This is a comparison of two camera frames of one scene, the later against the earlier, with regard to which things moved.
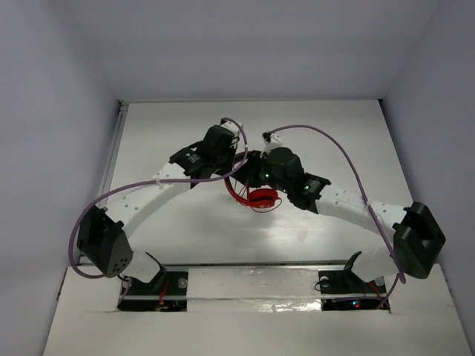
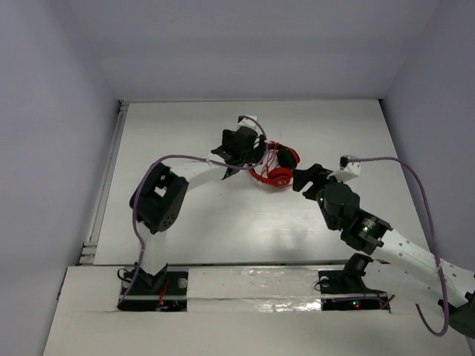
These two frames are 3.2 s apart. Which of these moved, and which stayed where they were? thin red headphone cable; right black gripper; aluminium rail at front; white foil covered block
Moved: right black gripper; thin red headphone cable
Stayed: white foil covered block; aluminium rail at front
